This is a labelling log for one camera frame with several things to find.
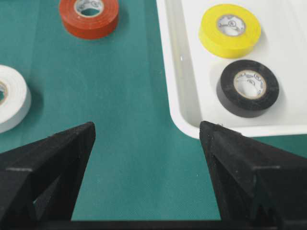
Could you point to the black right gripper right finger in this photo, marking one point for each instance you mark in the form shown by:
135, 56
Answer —
254, 182

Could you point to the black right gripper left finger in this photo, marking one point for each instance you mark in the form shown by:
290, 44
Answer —
41, 181

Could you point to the black tape roll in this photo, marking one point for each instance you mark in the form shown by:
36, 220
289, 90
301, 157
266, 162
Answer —
255, 74

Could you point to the yellow tape roll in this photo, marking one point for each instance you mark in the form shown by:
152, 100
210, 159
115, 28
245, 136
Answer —
229, 31

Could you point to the red tape roll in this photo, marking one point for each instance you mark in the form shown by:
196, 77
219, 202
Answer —
89, 19

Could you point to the white tape roll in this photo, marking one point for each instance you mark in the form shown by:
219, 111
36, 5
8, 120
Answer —
16, 100

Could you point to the white plastic case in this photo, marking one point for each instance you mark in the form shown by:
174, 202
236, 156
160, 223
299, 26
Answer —
192, 73

